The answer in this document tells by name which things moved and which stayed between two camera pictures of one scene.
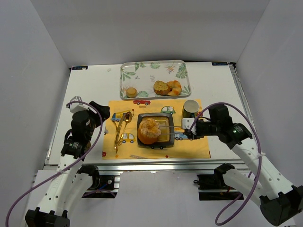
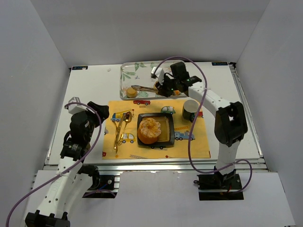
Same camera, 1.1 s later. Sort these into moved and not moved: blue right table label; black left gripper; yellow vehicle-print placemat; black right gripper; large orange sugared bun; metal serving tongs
Moved: metal serving tongs; black right gripper
Not moved: large orange sugared bun; blue right table label; yellow vehicle-print placemat; black left gripper
